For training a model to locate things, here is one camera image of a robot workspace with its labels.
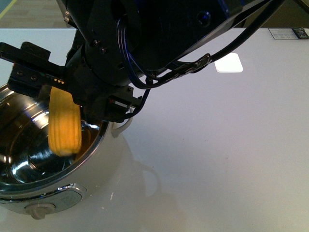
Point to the black white table label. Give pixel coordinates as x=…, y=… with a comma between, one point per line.
x=289, y=33

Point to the yellow corn cob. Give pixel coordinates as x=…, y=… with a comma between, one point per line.
x=64, y=126

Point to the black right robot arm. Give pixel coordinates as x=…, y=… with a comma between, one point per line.
x=123, y=43

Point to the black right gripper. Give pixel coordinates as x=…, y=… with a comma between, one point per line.
x=32, y=72

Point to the cream electric cooking pot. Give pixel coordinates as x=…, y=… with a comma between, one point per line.
x=33, y=180

